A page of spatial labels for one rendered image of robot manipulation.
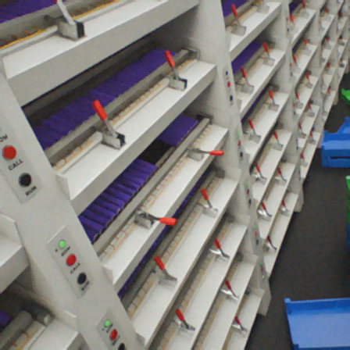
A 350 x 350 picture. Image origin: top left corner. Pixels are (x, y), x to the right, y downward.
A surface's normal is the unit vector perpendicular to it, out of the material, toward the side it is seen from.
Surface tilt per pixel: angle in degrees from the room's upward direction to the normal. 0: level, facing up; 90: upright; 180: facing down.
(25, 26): 111
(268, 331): 0
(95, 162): 21
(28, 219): 90
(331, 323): 0
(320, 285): 0
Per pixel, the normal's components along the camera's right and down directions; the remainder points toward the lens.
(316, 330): -0.25, -0.82
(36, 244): 0.85, 0.07
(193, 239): 0.07, -0.74
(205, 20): -0.46, 0.57
